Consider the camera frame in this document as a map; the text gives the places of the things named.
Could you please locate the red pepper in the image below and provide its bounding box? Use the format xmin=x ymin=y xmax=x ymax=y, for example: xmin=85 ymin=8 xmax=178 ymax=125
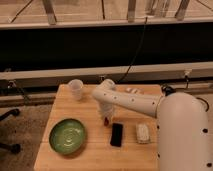
xmin=104 ymin=118 xmax=109 ymax=126

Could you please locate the black rectangular block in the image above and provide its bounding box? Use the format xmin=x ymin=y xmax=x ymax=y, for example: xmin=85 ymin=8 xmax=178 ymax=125
xmin=110 ymin=123 xmax=123 ymax=147

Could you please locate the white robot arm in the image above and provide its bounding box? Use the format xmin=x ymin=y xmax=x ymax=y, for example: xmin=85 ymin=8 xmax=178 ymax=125
xmin=92 ymin=79 xmax=213 ymax=171

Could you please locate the white plastic bottle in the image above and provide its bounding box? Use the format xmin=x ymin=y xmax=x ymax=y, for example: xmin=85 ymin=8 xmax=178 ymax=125
xmin=126 ymin=87 xmax=142 ymax=94

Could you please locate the clear plastic cup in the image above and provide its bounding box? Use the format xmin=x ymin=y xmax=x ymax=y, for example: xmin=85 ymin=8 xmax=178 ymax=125
xmin=68 ymin=79 xmax=83 ymax=100

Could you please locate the white sponge block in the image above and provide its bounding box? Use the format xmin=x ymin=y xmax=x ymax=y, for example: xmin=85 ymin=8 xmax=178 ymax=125
xmin=136 ymin=124 xmax=150 ymax=144

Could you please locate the green ceramic plate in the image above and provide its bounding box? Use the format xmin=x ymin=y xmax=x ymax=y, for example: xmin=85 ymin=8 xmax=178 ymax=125
xmin=49 ymin=118 xmax=86 ymax=155

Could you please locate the black office chair base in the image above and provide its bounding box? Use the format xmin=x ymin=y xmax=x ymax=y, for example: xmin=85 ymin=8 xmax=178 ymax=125
xmin=0 ymin=108 xmax=22 ymax=155

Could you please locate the black cable on floor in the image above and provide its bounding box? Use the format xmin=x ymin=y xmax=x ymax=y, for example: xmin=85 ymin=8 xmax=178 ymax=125
xmin=161 ymin=75 xmax=211 ymax=113

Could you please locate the black hanging cable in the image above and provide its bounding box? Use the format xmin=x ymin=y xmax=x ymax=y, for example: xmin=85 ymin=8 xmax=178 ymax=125
xmin=114 ymin=17 xmax=149 ymax=84

